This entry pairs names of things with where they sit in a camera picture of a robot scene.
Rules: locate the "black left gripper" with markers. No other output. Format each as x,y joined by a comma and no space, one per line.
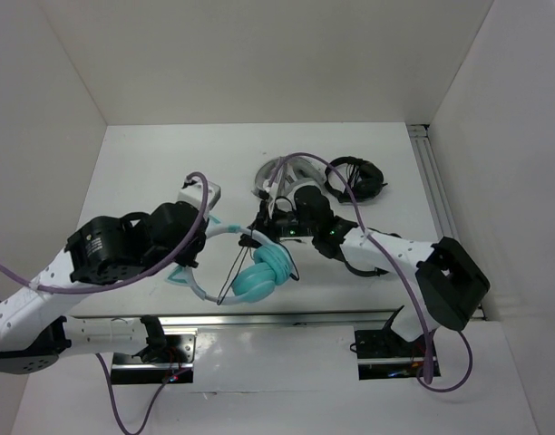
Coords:
189,257

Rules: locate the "white grey gaming headset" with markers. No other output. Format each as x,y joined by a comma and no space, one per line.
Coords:
294,174

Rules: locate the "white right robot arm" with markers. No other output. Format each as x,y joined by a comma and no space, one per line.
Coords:
408,323

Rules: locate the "black gaming headset with mic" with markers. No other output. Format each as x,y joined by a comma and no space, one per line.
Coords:
365,180

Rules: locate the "aluminium right side rails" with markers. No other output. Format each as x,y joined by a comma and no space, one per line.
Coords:
441,213

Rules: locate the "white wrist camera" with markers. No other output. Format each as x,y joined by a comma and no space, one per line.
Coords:
192,193
272,191

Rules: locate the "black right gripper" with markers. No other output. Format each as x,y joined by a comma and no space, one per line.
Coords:
267,219

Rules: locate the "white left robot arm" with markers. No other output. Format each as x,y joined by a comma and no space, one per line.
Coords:
105,254

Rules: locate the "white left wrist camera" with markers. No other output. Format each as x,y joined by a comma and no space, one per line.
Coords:
192,193

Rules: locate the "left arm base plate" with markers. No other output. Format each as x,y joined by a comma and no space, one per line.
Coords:
174,364

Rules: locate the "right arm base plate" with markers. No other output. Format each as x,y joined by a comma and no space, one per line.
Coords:
384,355

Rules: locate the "thin black headset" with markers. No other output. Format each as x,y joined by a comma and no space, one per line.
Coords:
372,251

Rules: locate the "aluminium table edge rail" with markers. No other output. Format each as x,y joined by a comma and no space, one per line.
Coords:
376,317

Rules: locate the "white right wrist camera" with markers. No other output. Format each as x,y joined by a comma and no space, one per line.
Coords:
272,191

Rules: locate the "teal white cat-ear headphones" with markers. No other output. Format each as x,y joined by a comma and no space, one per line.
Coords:
272,267

